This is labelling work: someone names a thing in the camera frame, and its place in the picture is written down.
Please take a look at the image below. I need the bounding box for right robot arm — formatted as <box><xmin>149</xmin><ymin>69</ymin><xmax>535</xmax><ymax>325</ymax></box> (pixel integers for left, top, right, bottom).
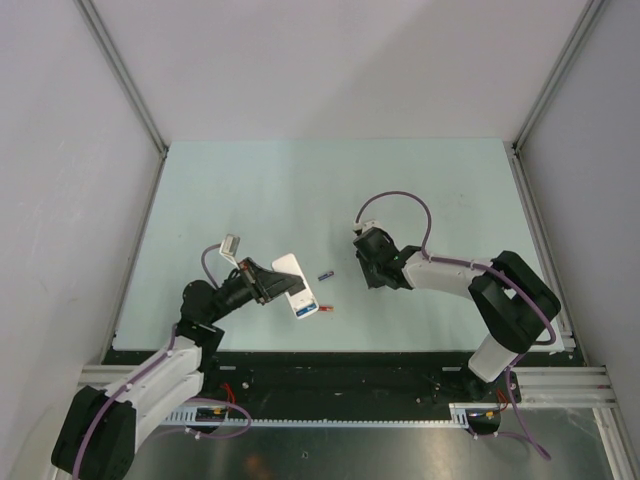
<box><xmin>353</xmin><ymin>221</ymin><xmax>561</xmax><ymax>401</ymax></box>

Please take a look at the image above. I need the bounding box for left aluminium frame post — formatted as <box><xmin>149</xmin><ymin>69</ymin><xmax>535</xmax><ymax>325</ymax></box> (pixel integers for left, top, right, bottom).
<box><xmin>73</xmin><ymin>0</ymin><xmax>169</xmax><ymax>156</ymax></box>

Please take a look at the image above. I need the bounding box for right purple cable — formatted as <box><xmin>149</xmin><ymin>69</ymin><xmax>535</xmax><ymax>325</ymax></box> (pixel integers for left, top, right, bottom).
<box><xmin>353</xmin><ymin>191</ymin><xmax>557</xmax><ymax>461</ymax></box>

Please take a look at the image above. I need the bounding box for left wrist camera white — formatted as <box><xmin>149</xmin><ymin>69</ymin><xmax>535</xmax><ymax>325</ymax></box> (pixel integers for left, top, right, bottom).
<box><xmin>219</xmin><ymin>234</ymin><xmax>240</xmax><ymax>267</ymax></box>

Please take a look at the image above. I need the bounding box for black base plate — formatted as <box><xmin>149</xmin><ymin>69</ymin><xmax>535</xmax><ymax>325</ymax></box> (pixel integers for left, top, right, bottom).
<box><xmin>200</xmin><ymin>351</ymin><xmax>579</xmax><ymax>420</ymax></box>

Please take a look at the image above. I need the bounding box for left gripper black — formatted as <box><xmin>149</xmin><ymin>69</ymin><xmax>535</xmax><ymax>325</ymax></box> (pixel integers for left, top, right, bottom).
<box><xmin>207</xmin><ymin>257</ymin><xmax>301</xmax><ymax>324</ymax></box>

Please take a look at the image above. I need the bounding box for right aluminium frame post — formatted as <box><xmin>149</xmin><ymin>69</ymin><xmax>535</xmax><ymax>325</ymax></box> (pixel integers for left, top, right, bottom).
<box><xmin>511</xmin><ymin>0</ymin><xmax>607</xmax><ymax>151</ymax></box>

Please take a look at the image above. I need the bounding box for white remote control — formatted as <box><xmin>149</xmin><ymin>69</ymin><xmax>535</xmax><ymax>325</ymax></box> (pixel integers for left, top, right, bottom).
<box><xmin>271</xmin><ymin>253</ymin><xmax>319</xmax><ymax>319</ymax></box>

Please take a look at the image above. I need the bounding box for grey slotted cable duct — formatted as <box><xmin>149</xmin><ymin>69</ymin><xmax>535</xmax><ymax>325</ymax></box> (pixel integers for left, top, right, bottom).
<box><xmin>161</xmin><ymin>404</ymin><xmax>501</xmax><ymax>430</ymax></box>

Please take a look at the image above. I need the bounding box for purple cable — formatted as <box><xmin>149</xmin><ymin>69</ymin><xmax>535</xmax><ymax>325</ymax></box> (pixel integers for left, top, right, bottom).
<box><xmin>353</xmin><ymin>191</ymin><xmax>557</xmax><ymax>461</ymax></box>
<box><xmin>71</xmin><ymin>243</ymin><xmax>252</xmax><ymax>479</ymax></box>

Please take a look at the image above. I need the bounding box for aluminium frame post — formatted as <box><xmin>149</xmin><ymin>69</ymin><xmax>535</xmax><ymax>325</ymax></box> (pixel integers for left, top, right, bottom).
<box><xmin>73</xmin><ymin>0</ymin><xmax>169</xmax><ymax>156</ymax></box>
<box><xmin>511</xmin><ymin>0</ymin><xmax>607</xmax><ymax>151</ymax></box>

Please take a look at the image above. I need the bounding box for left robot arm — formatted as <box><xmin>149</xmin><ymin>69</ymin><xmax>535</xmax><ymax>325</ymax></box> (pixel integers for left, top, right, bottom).
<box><xmin>51</xmin><ymin>253</ymin><xmax>312</xmax><ymax>479</ymax></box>

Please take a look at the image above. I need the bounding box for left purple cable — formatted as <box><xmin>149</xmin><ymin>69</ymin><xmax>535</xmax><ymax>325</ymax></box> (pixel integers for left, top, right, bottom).
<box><xmin>71</xmin><ymin>243</ymin><xmax>252</xmax><ymax>479</ymax></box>

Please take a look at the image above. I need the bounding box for purple blue battery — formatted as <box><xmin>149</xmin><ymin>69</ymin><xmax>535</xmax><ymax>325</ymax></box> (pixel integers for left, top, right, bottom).
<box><xmin>318</xmin><ymin>270</ymin><xmax>335</xmax><ymax>281</ymax></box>

